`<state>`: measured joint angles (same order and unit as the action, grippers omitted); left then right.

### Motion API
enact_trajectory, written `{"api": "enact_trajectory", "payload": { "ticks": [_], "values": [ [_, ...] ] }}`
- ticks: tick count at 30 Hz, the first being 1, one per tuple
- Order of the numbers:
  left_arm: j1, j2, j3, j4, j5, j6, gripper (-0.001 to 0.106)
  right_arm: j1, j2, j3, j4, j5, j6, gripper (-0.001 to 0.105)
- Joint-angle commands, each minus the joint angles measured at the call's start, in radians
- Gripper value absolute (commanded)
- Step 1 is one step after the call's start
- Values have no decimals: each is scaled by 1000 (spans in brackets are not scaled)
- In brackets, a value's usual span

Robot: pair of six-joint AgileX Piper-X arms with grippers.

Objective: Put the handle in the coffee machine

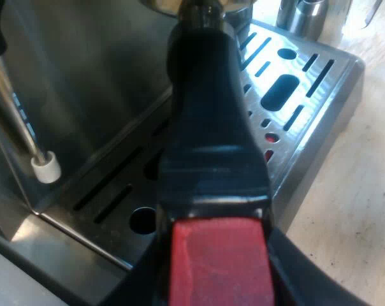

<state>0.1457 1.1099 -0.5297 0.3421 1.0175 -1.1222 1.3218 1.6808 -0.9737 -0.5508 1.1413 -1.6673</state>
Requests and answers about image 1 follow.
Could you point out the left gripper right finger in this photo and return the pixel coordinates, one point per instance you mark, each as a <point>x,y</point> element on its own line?
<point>301,277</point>

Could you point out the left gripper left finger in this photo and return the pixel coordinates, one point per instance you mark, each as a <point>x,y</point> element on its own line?
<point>141,280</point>

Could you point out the steel espresso machine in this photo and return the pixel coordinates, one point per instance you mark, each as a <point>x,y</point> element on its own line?
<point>84,79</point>

